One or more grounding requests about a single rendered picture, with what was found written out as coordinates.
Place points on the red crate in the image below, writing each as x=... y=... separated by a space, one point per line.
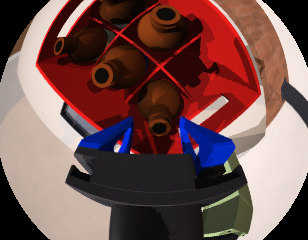
x=215 y=62

